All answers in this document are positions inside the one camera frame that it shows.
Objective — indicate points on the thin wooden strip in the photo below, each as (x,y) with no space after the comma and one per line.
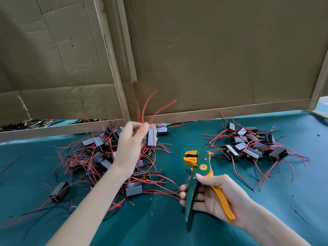
(127,41)

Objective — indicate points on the person's right hand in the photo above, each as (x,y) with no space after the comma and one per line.
(223,197)

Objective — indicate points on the long wooden bottom rail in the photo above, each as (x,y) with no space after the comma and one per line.
(230,110)

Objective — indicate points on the flat grey board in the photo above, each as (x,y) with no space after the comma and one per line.
(320,109)

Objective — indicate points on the person's right forearm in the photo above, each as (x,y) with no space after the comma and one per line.
(271,228)

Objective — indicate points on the short wooden bottom rail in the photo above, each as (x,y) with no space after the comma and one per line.
(51,133)

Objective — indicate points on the wide wooden post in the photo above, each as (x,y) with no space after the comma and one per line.
(111,59)

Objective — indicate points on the person's left forearm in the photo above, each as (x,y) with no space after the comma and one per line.
(89,210)

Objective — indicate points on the person's left hand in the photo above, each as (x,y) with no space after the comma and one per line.
(128,148)

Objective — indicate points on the creased brown cardboard panel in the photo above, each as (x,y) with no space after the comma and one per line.
(46,48)

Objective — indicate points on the smooth brown cardboard panel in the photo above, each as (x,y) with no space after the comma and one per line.
(230,48)

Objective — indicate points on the wooden corner post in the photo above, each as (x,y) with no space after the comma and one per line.
(319,79)

